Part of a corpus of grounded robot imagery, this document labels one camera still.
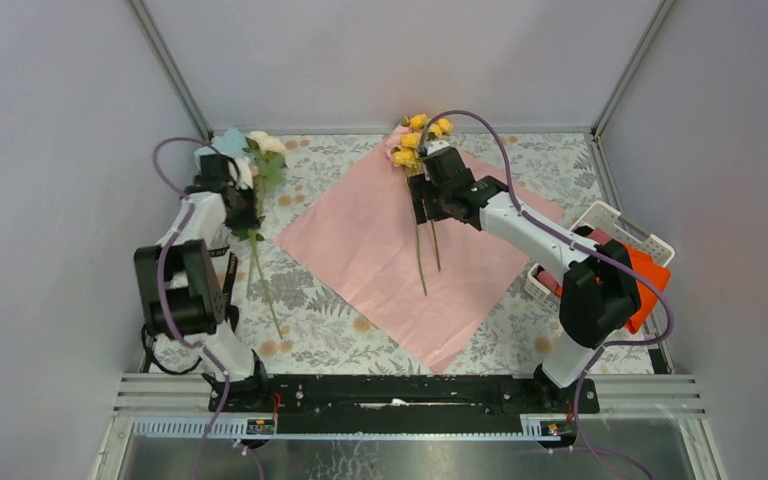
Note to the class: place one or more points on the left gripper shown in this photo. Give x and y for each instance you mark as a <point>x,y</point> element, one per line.
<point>251,219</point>

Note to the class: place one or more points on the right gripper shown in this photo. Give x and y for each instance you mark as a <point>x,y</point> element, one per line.
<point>416,188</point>

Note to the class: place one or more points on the white fake flower stem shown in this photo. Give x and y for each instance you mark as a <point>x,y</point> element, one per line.
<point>267,162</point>

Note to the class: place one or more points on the yellow fake flower stem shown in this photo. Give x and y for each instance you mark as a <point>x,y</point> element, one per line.
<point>439,129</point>

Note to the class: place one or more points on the pink purple wrapping paper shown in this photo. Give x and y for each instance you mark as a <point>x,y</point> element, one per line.
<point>361,289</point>

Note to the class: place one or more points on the pink fake flower stem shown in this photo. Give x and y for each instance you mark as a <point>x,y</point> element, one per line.
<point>401,149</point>

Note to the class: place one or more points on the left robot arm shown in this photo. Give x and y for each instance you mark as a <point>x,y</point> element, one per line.
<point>181,295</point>

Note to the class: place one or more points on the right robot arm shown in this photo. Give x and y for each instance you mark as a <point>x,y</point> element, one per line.
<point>554,248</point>

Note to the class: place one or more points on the light blue folded towel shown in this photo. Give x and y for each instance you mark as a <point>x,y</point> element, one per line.
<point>231,143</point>

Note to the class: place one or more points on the black ribbon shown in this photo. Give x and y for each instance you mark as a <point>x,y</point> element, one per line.
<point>225,264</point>

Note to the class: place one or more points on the floral tablecloth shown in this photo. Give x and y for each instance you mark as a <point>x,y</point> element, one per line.
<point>322,334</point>

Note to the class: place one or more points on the pink cloth in basket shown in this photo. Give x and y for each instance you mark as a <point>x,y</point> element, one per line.
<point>547,280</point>

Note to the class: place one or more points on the white plastic basket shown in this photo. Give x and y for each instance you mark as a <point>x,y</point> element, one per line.
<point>600,215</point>

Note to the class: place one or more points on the orange cloth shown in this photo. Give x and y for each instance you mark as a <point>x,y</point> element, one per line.
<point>649,278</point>

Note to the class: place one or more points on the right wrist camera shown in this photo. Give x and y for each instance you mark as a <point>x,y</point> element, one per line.
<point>436,147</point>

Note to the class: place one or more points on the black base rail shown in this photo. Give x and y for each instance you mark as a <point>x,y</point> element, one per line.
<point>403,405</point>

